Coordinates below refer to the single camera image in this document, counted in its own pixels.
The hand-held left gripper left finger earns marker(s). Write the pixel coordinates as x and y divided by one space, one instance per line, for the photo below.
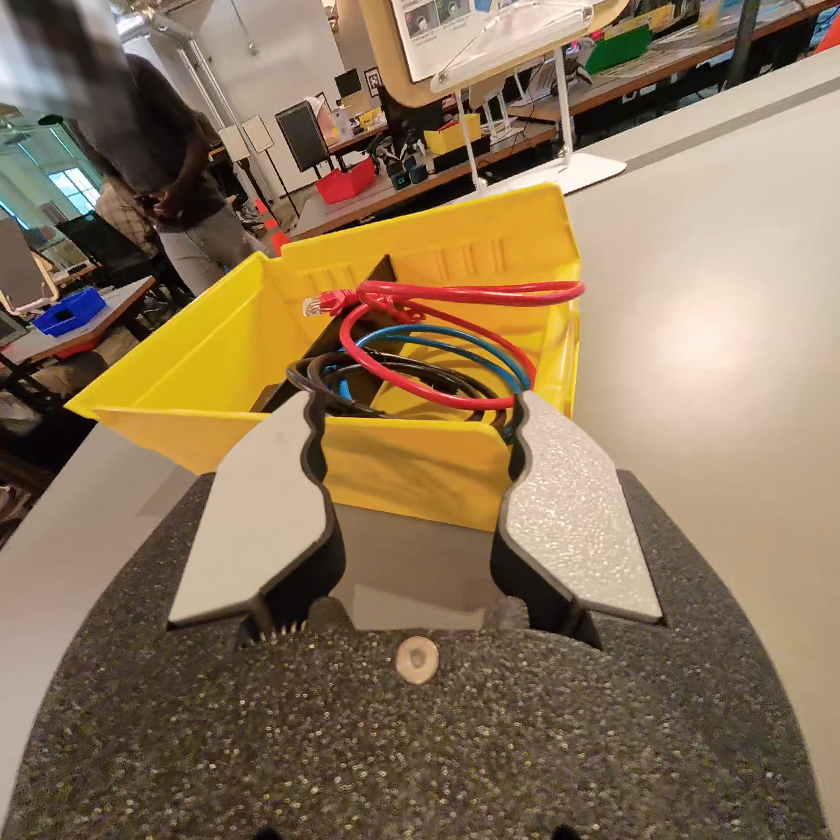
256 518

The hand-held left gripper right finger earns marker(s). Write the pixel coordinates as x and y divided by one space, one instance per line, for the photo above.
577 525

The large yellow plastic bin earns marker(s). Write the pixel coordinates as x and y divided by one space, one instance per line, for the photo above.
407 466

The small grey table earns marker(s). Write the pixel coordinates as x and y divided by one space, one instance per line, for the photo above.
118 298

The blue plastic bin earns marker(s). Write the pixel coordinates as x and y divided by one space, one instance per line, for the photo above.
72 312

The red plastic bin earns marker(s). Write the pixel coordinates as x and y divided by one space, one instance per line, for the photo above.
344 184

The long wooden workbench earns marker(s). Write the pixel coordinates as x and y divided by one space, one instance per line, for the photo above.
689 59
394 197

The white sheet stand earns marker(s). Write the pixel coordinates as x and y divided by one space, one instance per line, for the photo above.
584 172

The small black digital display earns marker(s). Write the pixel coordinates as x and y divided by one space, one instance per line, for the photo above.
398 178

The white board on stand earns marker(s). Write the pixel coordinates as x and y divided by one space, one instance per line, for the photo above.
246 134

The black display panel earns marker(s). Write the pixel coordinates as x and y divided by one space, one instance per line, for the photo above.
302 134

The small yellow plastic bin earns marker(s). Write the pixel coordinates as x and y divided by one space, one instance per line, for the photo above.
446 139

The green plastic bin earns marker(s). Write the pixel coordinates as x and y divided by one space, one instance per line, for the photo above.
620 49

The printed instruction sheet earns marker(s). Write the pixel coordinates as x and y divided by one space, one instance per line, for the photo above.
420 39

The grey lamp pole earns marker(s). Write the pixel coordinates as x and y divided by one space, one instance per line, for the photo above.
745 39

